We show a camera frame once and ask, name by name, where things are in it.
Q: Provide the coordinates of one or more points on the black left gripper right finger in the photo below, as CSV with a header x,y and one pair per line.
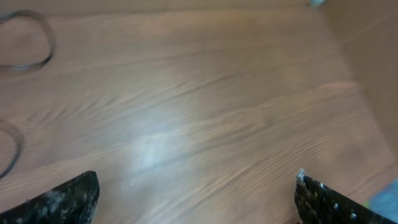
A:
x,y
318,204

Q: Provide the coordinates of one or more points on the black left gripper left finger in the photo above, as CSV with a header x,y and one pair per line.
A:
x,y
73,202

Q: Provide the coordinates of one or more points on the blue object at edge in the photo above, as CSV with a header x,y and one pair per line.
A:
x,y
385,202

